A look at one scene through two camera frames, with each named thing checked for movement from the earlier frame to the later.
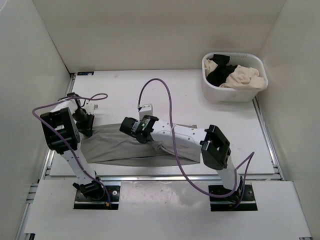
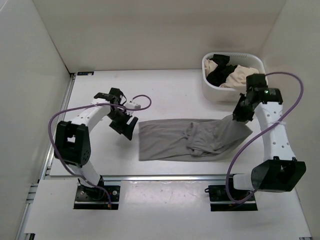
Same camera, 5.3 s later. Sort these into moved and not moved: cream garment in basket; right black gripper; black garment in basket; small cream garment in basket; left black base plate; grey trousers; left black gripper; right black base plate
Moved: left black gripper; grey trousers; right black gripper
Not moved: cream garment in basket; left black base plate; black garment in basket; right black base plate; small cream garment in basket
